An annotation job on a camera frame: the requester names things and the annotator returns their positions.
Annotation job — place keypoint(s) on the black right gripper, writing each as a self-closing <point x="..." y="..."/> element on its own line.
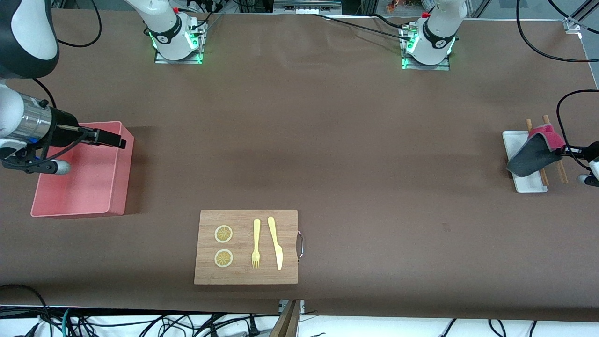
<point x="63" y="130"/>

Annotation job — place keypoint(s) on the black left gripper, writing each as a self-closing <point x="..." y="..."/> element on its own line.
<point x="574" y="150"/>

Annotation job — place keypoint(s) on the grey and pink cloth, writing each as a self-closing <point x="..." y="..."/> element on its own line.
<point x="531" y="157"/>

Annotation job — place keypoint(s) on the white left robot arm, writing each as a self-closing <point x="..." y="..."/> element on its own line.
<point x="437" y="32"/>

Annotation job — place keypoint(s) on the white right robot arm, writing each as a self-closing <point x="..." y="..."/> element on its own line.
<point x="28" y="37"/>

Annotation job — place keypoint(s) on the brown wooden stick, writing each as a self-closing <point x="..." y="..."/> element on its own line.
<point x="544" y="178"/>
<point x="562" y="173"/>

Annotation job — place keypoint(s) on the pink plastic bin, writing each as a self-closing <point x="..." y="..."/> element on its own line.
<point x="89" y="187"/>

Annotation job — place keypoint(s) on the white rectangular tray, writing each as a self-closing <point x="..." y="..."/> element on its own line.
<point x="514" y="140"/>

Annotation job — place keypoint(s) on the lemon slice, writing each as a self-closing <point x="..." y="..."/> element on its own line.
<point x="223" y="234"/>
<point x="223" y="258"/>

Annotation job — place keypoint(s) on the yellow plastic fork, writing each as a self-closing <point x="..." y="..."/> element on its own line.
<point x="256" y="234"/>

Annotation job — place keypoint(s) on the wooden cutting board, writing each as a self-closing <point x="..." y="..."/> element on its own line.
<point x="245" y="276"/>

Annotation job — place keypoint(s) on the yellow plastic knife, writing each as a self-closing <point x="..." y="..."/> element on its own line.
<point x="275" y="238"/>

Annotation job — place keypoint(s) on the grey power strip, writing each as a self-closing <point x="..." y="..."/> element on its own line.
<point x="306" y="7"/>

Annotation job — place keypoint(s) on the wooden plank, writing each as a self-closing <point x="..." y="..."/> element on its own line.
<point x="286" y="323"/>

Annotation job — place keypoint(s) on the aluminium frame corner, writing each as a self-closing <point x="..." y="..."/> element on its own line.
<point x="573" y="24"/>

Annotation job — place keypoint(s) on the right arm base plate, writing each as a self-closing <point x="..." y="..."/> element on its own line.
<point x="196" y="47"/>

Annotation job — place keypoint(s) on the small metal bracket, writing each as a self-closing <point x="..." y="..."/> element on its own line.
<point x="282" y="306"/>

